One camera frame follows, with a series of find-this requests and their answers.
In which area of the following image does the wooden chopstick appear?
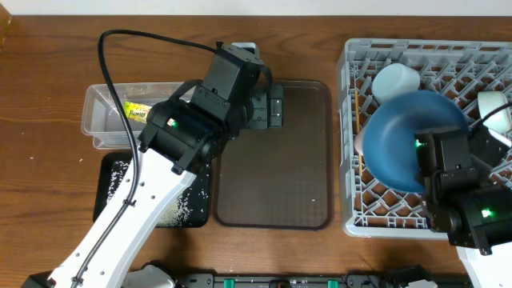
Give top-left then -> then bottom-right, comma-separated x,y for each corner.
354,90 -> 363,177

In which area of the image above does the pink cup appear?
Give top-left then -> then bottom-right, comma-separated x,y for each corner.
354,127 -> 365,155

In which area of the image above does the yellow green snack wrapper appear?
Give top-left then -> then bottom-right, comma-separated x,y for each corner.
123,102 -> 151,123

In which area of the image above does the dark blue plate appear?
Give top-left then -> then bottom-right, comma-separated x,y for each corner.
362,90 -> 469,194

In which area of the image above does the light blue bowl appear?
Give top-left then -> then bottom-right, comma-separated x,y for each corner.
371,63 -> 421,105

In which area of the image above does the mint green bowl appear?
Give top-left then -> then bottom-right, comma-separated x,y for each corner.
477,91 -> 511,134

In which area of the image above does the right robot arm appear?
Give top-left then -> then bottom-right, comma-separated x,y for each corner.
415,126 -> 511,287

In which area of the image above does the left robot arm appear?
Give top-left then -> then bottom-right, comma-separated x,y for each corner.
22,87 -> 230,288

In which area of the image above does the grey dishwasher rack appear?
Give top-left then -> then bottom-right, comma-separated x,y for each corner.
336,38 -> 511,240

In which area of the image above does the brown serving tray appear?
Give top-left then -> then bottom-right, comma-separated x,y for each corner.
214,81 -> 334,230

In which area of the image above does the black tray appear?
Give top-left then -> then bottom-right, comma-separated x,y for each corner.
92,151 -> 212,229

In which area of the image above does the spilled white rice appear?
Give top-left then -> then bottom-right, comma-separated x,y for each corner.
106,159 -> 211,226

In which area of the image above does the clear plastic bin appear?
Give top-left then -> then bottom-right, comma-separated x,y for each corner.
82,82 -> 181,150

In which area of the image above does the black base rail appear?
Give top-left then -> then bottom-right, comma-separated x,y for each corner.
176,274 -> 394,288

